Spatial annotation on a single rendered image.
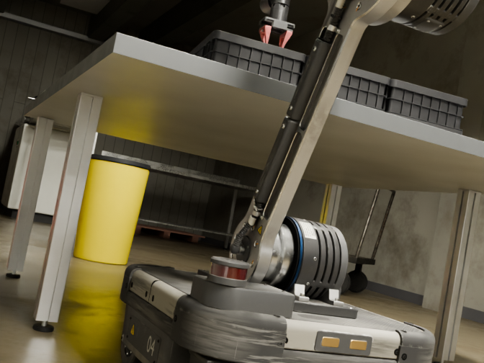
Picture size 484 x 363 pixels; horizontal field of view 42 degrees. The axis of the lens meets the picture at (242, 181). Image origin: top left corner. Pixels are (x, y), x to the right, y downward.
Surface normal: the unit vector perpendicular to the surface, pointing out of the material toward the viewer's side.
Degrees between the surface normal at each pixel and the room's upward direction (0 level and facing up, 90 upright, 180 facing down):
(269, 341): 94
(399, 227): 90
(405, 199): 90
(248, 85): 90
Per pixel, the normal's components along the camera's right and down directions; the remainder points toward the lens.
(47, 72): 0.42, 0.02
